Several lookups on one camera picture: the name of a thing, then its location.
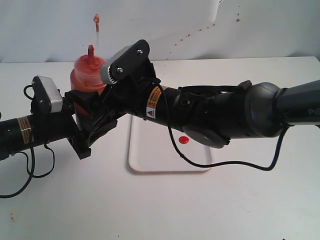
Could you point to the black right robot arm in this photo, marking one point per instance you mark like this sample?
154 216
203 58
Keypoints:
211 115

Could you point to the red sauce squeeze bottle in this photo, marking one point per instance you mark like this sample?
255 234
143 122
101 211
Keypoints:
85 76

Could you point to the red sauce drops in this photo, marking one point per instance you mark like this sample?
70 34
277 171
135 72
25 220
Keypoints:
183 140

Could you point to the white rectangular plastic tray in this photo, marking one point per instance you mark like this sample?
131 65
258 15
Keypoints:
151 150

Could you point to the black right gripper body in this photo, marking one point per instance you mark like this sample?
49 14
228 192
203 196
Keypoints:
117 100

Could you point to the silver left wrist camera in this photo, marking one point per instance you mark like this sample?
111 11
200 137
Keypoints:
46 94

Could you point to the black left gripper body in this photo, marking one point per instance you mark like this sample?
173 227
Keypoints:
51 127

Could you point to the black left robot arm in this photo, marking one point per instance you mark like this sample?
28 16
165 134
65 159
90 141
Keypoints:
16 134

